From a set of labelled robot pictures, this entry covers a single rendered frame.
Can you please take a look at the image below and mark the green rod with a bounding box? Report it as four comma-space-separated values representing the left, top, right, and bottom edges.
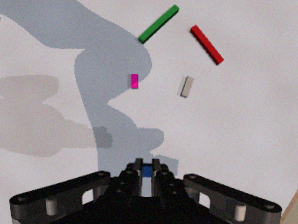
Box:
138, 4, 179, 44

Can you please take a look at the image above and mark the small blue block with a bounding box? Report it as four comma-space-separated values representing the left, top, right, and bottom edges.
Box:
142, 163, 152, 177

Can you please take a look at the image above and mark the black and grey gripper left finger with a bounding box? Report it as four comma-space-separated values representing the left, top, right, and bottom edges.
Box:
9, 158, 143, 224

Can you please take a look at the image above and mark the red rod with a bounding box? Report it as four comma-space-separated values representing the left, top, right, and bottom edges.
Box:
190, 25, 224, 65

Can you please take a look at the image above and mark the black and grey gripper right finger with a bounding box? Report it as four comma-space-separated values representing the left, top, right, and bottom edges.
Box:
151, 159, 282, 224

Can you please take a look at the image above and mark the small magenta block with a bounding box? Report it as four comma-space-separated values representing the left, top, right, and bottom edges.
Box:
131, 74, 138, 88

